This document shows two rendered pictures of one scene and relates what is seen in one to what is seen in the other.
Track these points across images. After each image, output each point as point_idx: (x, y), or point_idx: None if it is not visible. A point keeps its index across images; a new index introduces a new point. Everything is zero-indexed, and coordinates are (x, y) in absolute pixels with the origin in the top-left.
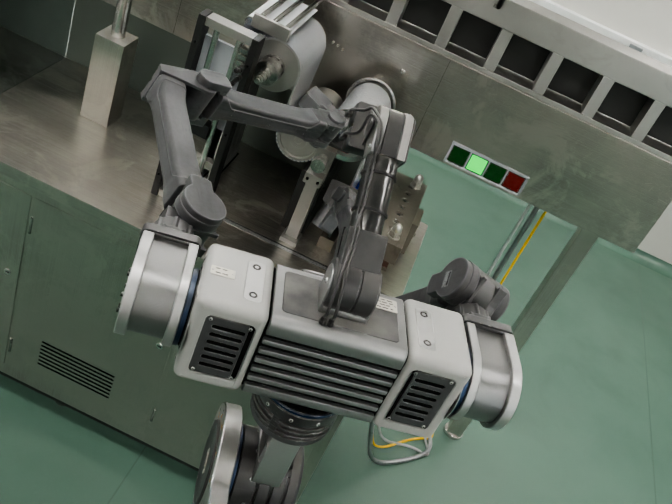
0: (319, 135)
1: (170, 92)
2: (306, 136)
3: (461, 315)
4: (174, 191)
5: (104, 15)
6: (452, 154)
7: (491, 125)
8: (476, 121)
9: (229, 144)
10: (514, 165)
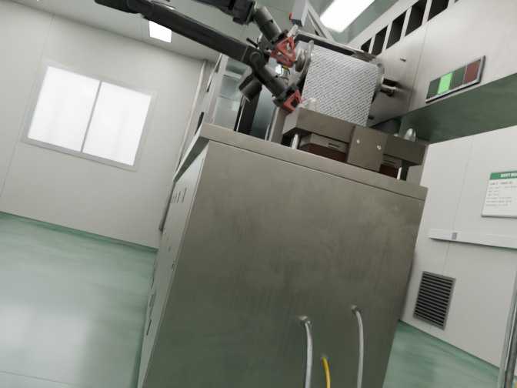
0: (228, 4)
1: None
2: (219, 5)
3: None
4: None
5: None
6: (429, 91)
7: (453, 41)
8: (444, 49)
9: (253, 103)
10: (472, 57)
